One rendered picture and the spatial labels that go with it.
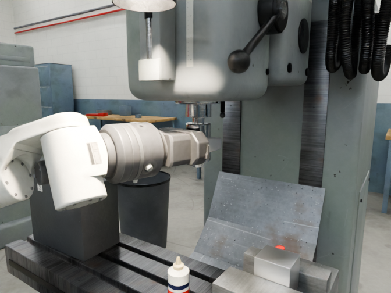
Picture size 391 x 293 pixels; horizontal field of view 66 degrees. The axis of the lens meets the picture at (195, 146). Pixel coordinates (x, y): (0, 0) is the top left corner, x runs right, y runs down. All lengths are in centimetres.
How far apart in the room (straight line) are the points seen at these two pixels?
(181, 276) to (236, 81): 35
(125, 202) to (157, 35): 213
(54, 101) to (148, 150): 733
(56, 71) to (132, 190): 569
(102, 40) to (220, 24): 696
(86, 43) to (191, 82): 739
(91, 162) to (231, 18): 27
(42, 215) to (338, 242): 79
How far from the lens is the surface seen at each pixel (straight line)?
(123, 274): 77
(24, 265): 94
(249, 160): 93
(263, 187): 91
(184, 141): 48
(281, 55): 60
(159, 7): 41
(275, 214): 89
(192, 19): 46
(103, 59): 733
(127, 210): 252
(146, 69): 45
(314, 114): 85
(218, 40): 44
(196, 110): 53
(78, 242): 83
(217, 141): 55
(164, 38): 45
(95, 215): 82
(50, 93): 775
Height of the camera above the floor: 132
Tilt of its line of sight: 10 degrees down
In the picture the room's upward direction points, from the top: straight up
